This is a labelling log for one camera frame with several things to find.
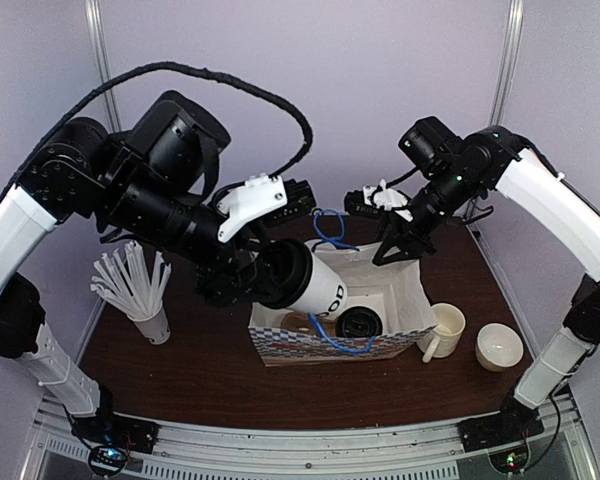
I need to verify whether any left aluminium frame post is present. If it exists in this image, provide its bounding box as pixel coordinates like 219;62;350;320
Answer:
85;0;121;131

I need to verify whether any white paper cup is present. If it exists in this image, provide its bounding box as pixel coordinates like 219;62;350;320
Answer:
283;252;348;319

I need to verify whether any paper cup holding straws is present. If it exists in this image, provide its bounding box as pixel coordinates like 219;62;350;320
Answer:
129;303;171;346

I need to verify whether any cream ceramic bowl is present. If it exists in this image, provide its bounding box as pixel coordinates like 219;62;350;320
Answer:
475;323;524;373

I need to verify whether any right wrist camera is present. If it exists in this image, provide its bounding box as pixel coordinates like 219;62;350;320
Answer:
344;181;413;222

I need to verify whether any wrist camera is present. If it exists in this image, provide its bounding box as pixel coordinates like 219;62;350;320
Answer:
344;181;413;222
215;174;317;243

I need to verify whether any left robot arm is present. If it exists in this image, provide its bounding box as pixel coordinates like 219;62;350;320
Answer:
0;92;287;435

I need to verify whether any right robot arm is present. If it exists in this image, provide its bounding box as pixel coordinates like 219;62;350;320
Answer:
363;116;600;442

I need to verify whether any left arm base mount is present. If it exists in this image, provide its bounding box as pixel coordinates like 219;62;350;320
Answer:
71;399;159;454

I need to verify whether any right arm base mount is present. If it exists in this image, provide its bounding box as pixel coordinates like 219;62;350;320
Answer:
457;407;545;453

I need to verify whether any cream ceramic mug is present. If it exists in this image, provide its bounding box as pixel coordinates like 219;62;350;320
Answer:
417;303;466;364

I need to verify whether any cardboard cup carrier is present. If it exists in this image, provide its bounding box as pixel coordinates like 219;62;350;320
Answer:
280;312;317;336

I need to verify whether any black cup lid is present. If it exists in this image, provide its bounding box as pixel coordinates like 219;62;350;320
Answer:
335;306;383;338
256;239;313;309

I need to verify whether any blue checkered paper bag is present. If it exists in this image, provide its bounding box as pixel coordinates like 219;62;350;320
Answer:
248;210;436;366

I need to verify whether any aluminium frame post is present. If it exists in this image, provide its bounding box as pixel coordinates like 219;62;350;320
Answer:
85;0;121;131
489;0;525;125

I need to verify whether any right aluminium frame post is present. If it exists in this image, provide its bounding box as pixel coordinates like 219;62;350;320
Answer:
489;0;525;125

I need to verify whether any aluminium front rail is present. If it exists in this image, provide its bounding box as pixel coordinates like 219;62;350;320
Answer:
19;384;600;480

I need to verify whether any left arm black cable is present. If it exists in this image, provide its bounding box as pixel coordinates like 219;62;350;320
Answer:
0;60;315;211

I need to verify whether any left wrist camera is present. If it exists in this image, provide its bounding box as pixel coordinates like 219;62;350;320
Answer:
215;174;317;243

